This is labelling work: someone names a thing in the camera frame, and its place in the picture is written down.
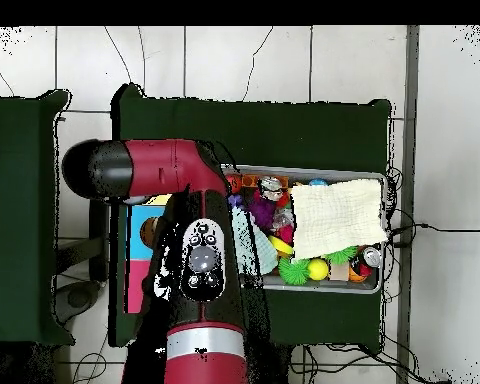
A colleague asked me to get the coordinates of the black cable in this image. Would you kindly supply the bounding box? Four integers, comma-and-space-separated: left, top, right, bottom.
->
387, 222, 480, 234

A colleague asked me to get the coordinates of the purple spiky ball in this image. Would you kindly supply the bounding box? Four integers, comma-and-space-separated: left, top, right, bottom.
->
247, 193, 277, 231

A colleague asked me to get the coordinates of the dark green table cloth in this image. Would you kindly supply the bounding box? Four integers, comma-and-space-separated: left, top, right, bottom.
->
108, 82, 394, 354

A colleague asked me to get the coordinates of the cream waffle cloth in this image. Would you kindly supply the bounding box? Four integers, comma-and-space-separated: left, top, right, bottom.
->
289, 178, 389, 260

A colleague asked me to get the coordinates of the mint waffle cloth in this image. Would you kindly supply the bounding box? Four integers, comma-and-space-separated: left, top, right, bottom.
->
231, 205, 279, 277

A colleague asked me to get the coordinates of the beige wooden block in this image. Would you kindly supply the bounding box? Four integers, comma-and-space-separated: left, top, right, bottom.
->
329, 261, 350, 282

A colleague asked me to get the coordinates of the clear mesh bin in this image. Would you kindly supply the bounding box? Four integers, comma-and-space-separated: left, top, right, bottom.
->
221, 163, 388, 295

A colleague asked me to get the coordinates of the green spiky ball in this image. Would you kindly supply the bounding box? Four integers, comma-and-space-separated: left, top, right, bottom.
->
278, 257, 311, 286

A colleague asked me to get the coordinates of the yellow ball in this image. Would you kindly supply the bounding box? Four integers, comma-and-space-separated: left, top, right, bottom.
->
306, 258, 330, 282

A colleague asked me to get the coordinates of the crushed silver can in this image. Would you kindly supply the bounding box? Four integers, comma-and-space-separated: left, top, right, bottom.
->
259, 175, 285, 203

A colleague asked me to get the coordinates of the wooden box with three holes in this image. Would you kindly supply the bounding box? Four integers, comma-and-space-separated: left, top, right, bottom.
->
123, 193, 173, 315

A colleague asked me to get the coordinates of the green covered side table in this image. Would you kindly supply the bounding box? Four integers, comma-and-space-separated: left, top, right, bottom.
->
0, 89, 75, 347

